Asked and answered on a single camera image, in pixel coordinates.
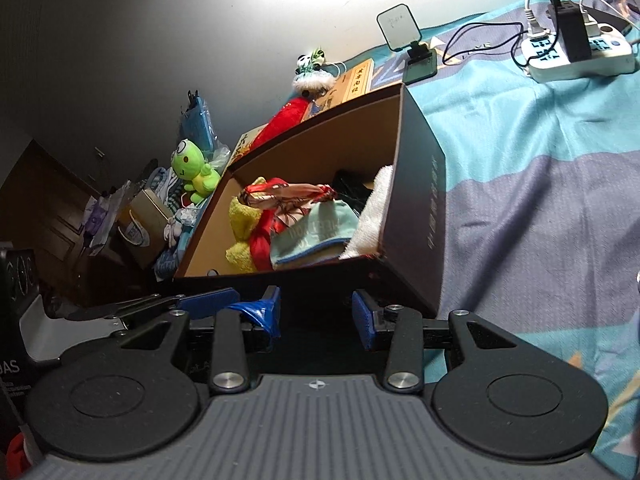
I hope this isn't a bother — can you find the white grey towel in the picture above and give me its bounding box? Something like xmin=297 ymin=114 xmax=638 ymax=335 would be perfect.
xmin=340 ymin=165 xmax=394 ymax=260

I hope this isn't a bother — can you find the yellow towel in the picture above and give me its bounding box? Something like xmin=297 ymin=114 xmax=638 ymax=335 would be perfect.
xmin=224 ymin=195 xmax=271 ymax=274

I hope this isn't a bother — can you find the light blue cloth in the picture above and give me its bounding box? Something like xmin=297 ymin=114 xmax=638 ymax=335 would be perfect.
xmin=270 ymin=200 xmax=359 ymax=269

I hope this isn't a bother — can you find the red patterned scarf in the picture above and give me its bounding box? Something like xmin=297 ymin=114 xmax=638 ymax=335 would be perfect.
xmin=236 ymin=178 xmax=337 ymax=271

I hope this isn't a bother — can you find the tan cardboard carton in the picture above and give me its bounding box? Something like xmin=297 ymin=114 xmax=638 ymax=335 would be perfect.
xmin=116 ymin=188 xmax=172 ymax=268

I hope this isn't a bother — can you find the green frog plush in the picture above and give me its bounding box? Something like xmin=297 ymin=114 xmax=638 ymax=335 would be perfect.
xmin=171 ymin=139 xmax=220 ymax=205

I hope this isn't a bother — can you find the colourful picture book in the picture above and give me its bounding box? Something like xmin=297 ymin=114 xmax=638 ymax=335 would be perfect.
xmin=227 ymin=124 xmax=266 ymax=166

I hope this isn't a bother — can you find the blue plastic package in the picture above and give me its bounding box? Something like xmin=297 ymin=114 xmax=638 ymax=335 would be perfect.
xmin=178 ymin=90 xmax=218 ymax=157

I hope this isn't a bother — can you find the brown cardboard box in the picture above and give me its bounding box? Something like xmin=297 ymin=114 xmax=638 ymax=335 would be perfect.
xmin=177 ymin=84 xmax=446 ymax=316

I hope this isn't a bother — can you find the red plush toy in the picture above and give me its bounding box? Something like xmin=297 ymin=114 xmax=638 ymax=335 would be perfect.
xmin=250 ymin=96 xmax=309 ymax=150

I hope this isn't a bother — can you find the panda ornament white fluff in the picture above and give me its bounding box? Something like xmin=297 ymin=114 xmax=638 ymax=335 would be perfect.
xmin=292 ymin=48 xmax=336 ymax=98

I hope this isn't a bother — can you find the tan illustrated book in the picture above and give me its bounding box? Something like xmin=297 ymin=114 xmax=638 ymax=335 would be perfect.
xmin=302 ymin=58 xmax=374 ymax=122

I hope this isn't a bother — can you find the green phone stand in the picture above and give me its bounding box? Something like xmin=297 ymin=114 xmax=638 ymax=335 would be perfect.
xmin=376 ymin=3 xmax=437 ymax=86

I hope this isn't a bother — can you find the black power adapter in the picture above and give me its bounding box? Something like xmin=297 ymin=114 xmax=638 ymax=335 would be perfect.
xmin=550 ymin=0 xmax=591 ymax=63

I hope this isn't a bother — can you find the white power strip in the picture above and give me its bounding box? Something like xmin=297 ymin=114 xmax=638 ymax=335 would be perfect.
xmin=522 ymin=24 xmax=636 ymax=82

